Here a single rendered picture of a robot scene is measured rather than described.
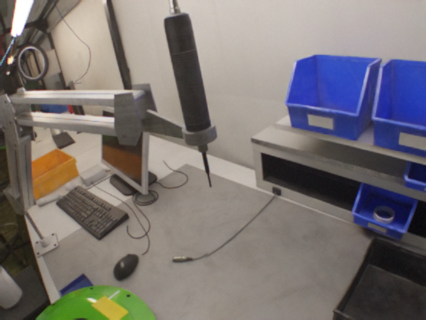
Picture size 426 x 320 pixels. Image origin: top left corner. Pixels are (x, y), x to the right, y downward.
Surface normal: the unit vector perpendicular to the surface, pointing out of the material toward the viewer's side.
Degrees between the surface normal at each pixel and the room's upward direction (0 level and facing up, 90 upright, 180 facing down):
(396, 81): 90
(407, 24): 90
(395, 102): 90
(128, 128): 90
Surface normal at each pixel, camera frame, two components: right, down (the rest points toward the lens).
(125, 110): -0.33, 0.49
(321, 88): -0.72, 0.43
